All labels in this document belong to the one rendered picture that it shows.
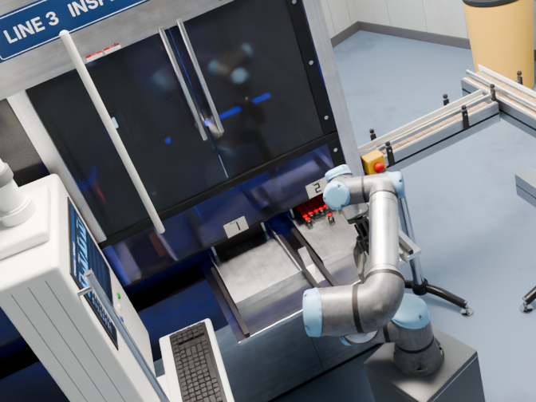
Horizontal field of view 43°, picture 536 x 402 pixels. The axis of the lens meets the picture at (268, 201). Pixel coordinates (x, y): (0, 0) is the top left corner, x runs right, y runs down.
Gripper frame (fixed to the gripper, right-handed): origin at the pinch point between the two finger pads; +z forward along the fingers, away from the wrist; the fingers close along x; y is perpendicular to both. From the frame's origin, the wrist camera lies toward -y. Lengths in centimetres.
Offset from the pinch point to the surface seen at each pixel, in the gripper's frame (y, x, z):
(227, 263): -51, -49, -16
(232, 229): -46, -41, -27
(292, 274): -30.7, -27.4, -5.4
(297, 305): -21.9, -29.8, 3.2
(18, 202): 22, -81, -66
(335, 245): -42.7, -9.3, -5.9
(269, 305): -25.8, -39.0, -0.2
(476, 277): -128, 48, 56
